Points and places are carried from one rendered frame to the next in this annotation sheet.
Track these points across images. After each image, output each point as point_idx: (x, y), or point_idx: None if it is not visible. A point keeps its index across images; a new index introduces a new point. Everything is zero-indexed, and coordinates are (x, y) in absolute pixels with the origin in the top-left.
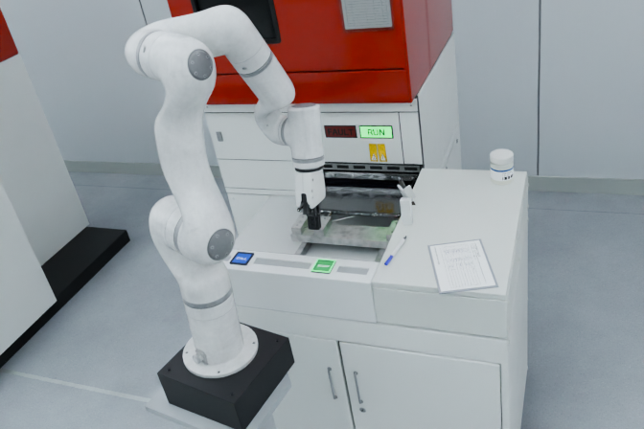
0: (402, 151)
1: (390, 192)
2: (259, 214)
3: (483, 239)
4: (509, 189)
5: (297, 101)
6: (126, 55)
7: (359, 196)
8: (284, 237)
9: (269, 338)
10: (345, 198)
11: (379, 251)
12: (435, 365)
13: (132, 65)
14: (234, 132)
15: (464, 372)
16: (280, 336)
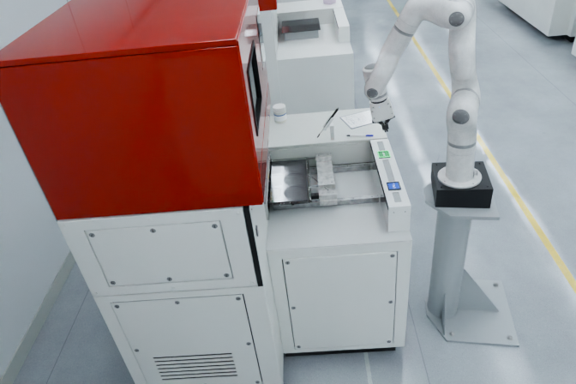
0: None
1: (281, 167)
2: (298, 245)
3: (339, 117)
4: (290, 117)
5: (267, 141)
6: (471, 15)
7: (288, 178)
8: (326, 219)
9: (437, 167)
10: (291, 183)
11: (334, 167)
12: None
13: (471, 17)
14: (256, 216)
15: None
16: (433, 165)
